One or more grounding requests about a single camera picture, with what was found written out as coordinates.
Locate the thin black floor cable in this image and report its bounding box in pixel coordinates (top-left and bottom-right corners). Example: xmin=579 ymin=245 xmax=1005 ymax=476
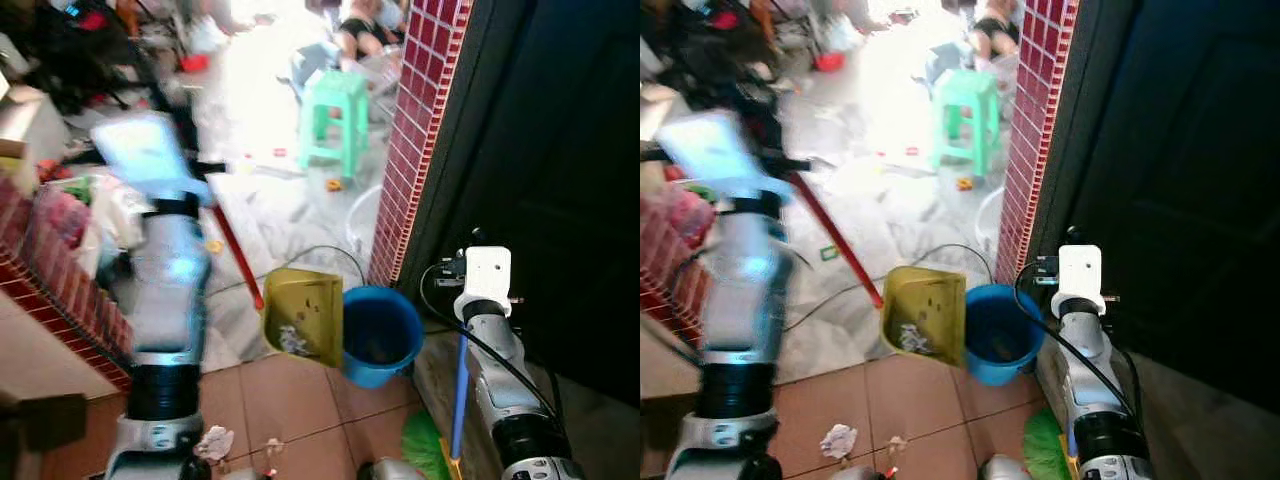
xmin=205 ymin=245 xmax=369 ymax=301
xmin=785 ymin=243 xmax=996 ymax=331

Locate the green broom with blue handle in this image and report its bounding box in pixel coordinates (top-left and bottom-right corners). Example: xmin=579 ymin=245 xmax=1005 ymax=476
xmin=1022 ymin=405 xmax=1081 ymax=480
xmin=400 ymin=328 xmax=471 ymax=480

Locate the green plastic stool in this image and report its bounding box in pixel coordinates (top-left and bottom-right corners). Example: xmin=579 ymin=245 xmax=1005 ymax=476
xmin=932 ymin=70 xmax=1001 ymax=176
xmin=298 ymin=70 xmax=371 ymax=181

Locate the yellow dustpan with red handle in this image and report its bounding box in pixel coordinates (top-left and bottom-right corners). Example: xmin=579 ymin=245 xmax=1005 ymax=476
xmin=790 ymin=172 xmax=969 ymax=366
xmin=208 ymin=203 xmax=346 ymax=369

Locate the clear bag of red items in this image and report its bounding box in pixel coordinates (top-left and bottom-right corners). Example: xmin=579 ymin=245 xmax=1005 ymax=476
xmin=660 ymin=185 xmax=716 ymax=246
xmin=35 ymin=185 xmax=96 ymax=251

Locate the blue plastic bucket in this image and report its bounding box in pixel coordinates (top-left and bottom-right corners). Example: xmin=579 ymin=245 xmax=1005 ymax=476
xmin=340 ymin=286 xmax=425 ymax=389
xmin=962 ymin=284 xmax=1046 ymax=387

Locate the silver robot leg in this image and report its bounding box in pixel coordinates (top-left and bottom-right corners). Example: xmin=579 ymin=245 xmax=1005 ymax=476
xmin=360 ymin=458 xmax=416 ymax=480
xmin=980 ymin=455 xmax=1036 ymax=480

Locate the person in black shorts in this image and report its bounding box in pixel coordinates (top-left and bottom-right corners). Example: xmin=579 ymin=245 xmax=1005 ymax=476
xmin=965 ymin=0 xmax=1026 ymax=61
xmin=335 ymin=0 xmax=406 ymax=61

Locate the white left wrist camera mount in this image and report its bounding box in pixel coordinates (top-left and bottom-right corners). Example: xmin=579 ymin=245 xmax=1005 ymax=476
xmin=90 ymin=112 xmax=213 ymax=206
xmin=655 ymin=112 xmax=791 ymax=206

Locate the brown cardboard box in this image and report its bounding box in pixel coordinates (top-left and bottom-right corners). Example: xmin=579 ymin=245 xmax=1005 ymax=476
xmin=640 ymin=85 xmax=681 ymax=141
xmin=0 ymin=85 xmax=71 ymax=166

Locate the crumpled white paper scrap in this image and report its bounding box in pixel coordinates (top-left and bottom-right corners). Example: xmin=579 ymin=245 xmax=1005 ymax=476
xmin=193 ymin=425 xmax=236 ymax=463
xmin=820 ymin=423 xmax=859 ymax=461

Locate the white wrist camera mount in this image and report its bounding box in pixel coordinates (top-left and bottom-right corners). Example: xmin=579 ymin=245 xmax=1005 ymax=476
xmin=655 ymin=112 xmax=791 ymax=206
xmin=90 ymin=112 xmax=213 ymax=206
xmin=1055 ymin=245 xmax=1106 ymax=317
xmin=455 ymin=246 xmax=513 ymax=321

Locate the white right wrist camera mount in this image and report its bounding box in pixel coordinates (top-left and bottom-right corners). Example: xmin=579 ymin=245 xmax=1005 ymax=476
xmin=1055 ymin=245 xmax=1106 ymax=317
xmin=455 ymin=246 xmax=513 ymax=321

